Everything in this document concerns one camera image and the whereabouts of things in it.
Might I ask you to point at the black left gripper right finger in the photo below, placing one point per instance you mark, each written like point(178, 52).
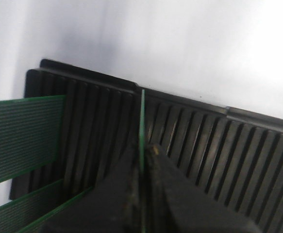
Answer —
point(184, 208)

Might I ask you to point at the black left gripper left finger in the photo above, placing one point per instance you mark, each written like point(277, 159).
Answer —
point(100, 210)

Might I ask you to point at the green perforated circuit board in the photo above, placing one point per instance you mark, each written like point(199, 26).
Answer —
point(142, 163)

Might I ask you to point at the black slotted board rack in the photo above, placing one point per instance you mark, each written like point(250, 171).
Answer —
point(234, 156)

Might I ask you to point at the green circuit board second row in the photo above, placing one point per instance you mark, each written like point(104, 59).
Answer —
point(35, 226)

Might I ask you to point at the green circuit board far left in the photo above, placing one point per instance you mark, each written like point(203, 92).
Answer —
point(19, 213)

